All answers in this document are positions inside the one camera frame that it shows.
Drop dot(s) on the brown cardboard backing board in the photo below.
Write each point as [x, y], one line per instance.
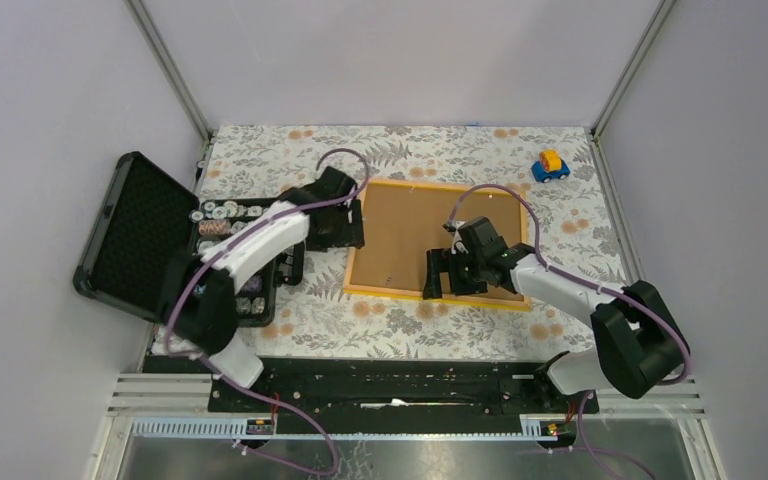
[404, 219]

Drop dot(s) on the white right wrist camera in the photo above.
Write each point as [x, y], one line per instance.
[453, 228]

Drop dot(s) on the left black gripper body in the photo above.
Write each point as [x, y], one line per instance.
[342, 233]

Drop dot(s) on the right aluminium corner post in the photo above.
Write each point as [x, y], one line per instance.
[650, 33]

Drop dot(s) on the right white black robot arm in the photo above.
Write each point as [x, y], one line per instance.
[637, 344]

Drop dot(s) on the black poker chip case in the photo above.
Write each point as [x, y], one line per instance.
[144, 230]

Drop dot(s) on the aluminium corner post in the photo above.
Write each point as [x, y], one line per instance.
[168, 66]
[650, 33]

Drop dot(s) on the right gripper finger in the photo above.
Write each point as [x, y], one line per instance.
[462, 282]
[437, 263]

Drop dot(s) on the yellow blue toy car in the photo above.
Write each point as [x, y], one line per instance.
[550, 166]

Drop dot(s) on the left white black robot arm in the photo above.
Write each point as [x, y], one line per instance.
[199, 301]

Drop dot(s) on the aluminium rail front frame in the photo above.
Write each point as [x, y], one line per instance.
[190, 405]

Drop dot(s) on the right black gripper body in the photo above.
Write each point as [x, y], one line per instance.
[480, 258]

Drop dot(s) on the floral patterned table mat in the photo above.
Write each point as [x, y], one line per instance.
[318, 319]

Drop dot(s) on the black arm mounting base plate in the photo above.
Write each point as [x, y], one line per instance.
[375, 396]

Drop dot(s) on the left aluminium corner post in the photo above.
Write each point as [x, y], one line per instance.
[168, 66]

